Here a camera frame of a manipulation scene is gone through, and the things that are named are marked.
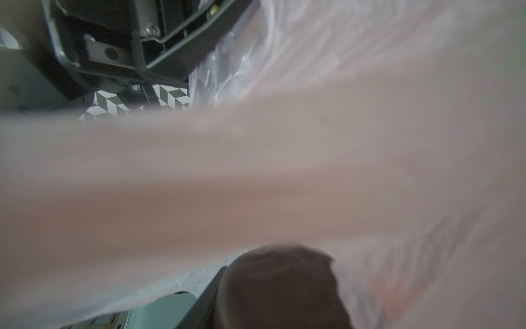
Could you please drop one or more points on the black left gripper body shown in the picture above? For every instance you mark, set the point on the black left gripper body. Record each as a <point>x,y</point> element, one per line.
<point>55,55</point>

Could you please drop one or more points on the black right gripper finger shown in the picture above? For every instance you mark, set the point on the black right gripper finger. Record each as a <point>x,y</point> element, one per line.
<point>202,315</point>

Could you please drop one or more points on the pink plastic bag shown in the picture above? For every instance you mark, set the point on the pink plastic bag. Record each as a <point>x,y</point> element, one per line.
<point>390,134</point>

